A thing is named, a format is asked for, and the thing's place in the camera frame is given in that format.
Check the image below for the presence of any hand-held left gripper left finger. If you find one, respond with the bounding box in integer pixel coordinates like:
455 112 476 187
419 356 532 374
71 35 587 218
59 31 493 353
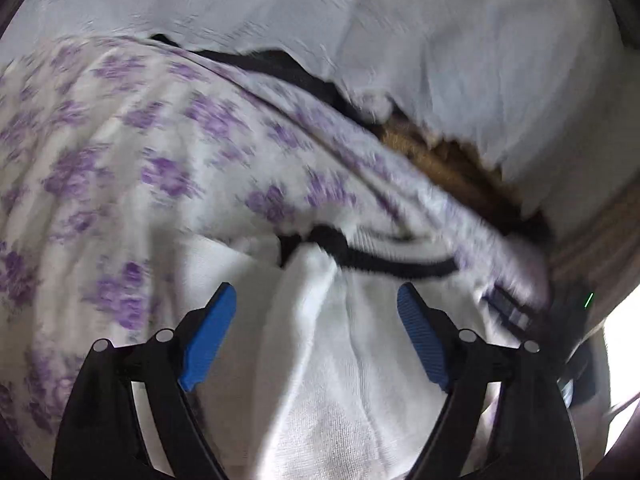
50 282 238 480

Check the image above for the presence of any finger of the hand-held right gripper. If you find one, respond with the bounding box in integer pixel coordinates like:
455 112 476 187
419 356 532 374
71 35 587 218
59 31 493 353
481 284 547 337

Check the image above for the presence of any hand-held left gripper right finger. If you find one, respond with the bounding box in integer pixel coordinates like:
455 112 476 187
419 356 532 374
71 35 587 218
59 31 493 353
396 282 585 480

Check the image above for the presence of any white garment with black stripes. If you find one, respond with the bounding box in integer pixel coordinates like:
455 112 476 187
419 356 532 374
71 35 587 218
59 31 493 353
167 224 508 480

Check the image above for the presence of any purple floral bed sheet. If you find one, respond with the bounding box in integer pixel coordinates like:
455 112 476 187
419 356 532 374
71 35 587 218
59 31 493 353
0 34 553 461

